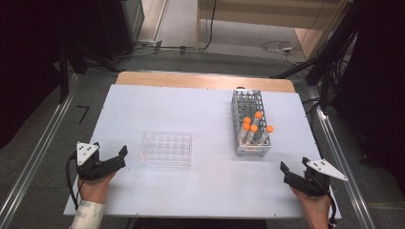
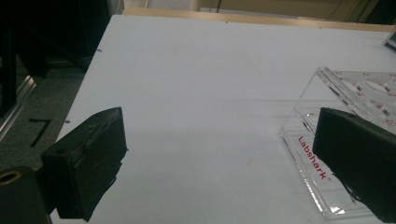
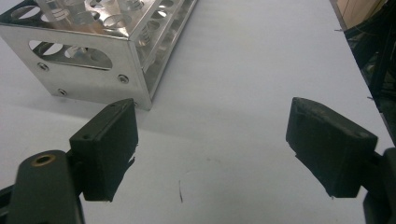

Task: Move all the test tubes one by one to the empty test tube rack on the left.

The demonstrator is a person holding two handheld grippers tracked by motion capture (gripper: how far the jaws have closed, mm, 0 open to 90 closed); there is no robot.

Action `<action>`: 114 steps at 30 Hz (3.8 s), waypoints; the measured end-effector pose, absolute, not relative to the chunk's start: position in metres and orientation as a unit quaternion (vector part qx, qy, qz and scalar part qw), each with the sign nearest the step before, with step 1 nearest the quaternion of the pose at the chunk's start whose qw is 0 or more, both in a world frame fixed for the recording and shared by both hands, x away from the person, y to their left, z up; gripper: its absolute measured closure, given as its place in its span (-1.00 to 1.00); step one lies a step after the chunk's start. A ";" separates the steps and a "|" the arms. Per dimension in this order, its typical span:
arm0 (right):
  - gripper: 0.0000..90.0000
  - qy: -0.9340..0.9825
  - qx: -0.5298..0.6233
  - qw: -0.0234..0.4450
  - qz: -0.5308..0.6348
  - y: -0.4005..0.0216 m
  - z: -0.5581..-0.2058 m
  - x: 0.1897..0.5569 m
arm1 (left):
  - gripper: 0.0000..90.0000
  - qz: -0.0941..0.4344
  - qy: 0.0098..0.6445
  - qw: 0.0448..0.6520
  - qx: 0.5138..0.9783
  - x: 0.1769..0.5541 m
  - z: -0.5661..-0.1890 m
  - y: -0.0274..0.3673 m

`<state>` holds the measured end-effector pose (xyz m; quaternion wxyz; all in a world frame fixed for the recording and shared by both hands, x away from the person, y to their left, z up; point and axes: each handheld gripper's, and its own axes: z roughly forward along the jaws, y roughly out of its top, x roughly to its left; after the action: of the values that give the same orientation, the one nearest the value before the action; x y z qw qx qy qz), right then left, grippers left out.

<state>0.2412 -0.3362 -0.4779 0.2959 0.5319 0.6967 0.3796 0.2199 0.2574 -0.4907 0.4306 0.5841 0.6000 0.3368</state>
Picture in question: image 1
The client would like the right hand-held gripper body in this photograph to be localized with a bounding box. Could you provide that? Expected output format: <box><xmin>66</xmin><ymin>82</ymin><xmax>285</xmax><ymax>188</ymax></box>
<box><xmin>297</xmin><ymin>157</ymin><xmax>349</xmax><ymax>198</ymax></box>

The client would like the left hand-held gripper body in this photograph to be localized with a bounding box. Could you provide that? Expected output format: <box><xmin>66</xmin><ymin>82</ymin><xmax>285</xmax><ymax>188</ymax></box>
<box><xmin>75</xmin><ymin>141</ymin><xmax>117</xmax><ymax>181</ymax></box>

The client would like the clear plastic test tube rack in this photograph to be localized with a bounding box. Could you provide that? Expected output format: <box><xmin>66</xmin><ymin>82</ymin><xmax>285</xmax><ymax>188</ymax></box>
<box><xmin>139</xmin><ymin>131</ymin><xmax>193</xmax><ymax>168</ymax></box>

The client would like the metal test tube rack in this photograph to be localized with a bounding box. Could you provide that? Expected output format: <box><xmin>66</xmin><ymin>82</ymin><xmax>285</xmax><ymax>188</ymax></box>
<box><xmin>231</xmin><ymin>88</ymin><xmax>272</xmax><ymax>157</ymax></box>

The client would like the person's left hand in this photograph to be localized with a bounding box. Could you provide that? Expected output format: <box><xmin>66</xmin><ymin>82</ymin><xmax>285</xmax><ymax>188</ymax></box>
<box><xmin>76</xmin><ymin>173</ymin><xmax>117</xmax><ymax>203</ymax></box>

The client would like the person's right hand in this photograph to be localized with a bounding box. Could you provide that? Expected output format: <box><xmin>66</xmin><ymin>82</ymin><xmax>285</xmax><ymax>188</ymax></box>
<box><xmin>289</xmin><ymin>186</ymin><xmax>332</xmax><ymax>229</ymax></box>

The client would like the black metal stand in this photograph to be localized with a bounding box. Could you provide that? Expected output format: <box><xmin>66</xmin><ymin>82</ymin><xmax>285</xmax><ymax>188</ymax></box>
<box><xmin>56</xmin><ymin>40</ymin><xmax>122</xmax><ymax>105</ymax></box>

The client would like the white table board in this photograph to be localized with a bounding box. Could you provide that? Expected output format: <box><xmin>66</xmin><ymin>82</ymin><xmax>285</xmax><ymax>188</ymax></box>
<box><xmin>63</xmin><ymin>84</ymin><xmax>342</xmax><ymax>220</ymax></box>

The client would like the wooden table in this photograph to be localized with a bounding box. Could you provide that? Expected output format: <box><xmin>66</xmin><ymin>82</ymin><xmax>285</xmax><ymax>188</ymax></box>
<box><xmin>115</xmin><ymin>71</ymin><xmax>296</xmax><ymax>94</ymax></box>

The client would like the black cabinet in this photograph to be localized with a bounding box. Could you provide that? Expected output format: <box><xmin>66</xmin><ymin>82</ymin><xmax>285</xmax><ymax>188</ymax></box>
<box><xmin>95</xmin><ymin>0</ymin><xmax>145</xmax><ymax>60</ymax></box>

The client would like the light wooden furniture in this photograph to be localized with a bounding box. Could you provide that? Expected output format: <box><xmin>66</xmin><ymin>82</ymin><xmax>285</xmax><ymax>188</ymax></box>
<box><xmin>195</xmin><ymin>0</ymin><xmax>352</xmax><ymax>60</ymax></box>

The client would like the metal floor rail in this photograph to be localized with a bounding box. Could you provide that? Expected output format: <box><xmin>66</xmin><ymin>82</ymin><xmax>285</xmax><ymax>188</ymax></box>
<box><xmin>0</xmin><ymin>73</ymin><xmax>80</xmax><ymax>223</ymax></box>
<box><xmin>307</xmin><ymin>85</ymin><xmax>376</xmax><ymax>229</ymax></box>

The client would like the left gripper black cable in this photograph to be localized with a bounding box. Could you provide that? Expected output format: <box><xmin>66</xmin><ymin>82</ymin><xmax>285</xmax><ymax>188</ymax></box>
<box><xmin>65</xmin><ymin>152</ymin><xmax>80</xmax><ymax>211</ymax></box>

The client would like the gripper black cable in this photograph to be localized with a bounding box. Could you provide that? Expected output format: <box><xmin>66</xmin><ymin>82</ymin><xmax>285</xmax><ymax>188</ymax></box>
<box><xmin>65</xmin><ymin>152</ymin><xmax>80</xmax><ymax>211</ymax></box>
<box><xmin>318</xmin><ymin>180</ymin><xmax>338</xmax><ymax>229</ymax></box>

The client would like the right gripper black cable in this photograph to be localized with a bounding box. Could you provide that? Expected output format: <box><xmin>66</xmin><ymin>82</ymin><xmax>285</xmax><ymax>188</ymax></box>
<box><xmin>318</xmin><ymin>180</ymin><xmax>338</xmax><ymax>229</ymax></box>

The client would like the black stand with cables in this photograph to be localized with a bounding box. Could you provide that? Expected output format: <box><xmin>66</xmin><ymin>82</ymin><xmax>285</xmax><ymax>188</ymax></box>
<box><xmin>270</xmin><ymin>0</ymin><xmax>362</xmax><ymax>113</ymax></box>

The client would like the white floor cable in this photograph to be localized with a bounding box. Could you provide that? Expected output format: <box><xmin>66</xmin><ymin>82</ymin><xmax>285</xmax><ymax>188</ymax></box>
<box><xmin>261</xmin><ymin>39</ymin><xmax>308</xmax><ymax>65</ymax></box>

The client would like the grey floor cable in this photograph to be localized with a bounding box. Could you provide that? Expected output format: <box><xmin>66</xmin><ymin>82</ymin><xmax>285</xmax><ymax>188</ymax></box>
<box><xmin>114</xmin><ymin>39</ymin><xmax>199</xmax><ymax>60</ymax></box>

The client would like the black hanging cable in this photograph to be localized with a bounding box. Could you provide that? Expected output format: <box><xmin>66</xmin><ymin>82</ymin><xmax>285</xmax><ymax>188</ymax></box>
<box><xmin>202</xmin><ymin>0</ymin><xmax>219</xmax><ymax>52</ymax></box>

